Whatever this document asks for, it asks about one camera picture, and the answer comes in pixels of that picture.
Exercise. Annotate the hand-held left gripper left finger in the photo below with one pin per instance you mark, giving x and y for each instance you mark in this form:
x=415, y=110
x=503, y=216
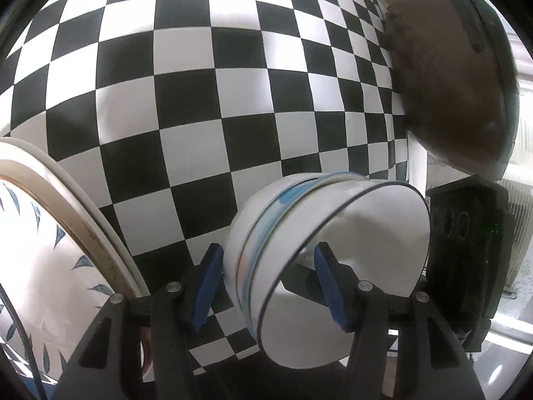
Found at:
x=206, y=287

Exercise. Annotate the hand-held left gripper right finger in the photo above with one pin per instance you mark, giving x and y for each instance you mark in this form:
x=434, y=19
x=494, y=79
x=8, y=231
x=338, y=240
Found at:
x=329, y=287

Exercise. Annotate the blue leaf pattern plate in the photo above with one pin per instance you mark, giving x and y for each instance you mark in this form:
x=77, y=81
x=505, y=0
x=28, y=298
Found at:
x=29, y=258

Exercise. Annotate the white ribbed appliance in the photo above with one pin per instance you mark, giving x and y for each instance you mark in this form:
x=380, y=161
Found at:
x=516, y=225

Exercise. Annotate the black white checkered tablecloth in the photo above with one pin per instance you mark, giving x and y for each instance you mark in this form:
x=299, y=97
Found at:
x=187, y=91

